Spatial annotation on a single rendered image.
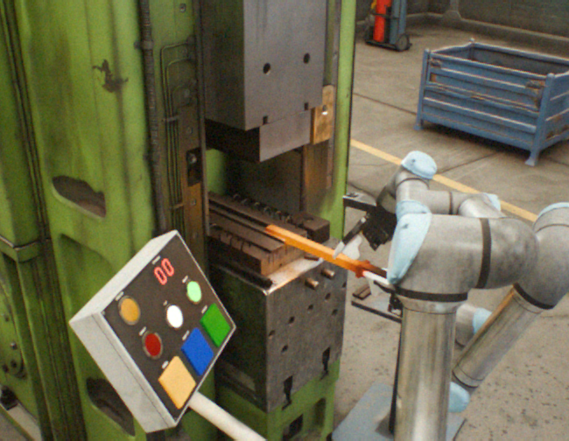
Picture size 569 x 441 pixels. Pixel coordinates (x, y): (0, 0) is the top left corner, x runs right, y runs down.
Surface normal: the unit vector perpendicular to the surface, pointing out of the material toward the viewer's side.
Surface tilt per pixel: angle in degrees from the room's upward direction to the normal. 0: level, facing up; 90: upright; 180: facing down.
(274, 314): 90
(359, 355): 0
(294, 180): 90
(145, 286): 60
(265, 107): 90
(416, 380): 70
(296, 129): 90
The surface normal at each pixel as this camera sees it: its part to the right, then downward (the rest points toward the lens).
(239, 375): -0.44, -0.43
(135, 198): 0.74, 0.32
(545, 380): 0.01, -0.88
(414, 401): -0.56, 0.04
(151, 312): 0.83, -0.32
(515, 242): 0.36, -0.31
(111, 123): -0.67, 0.32
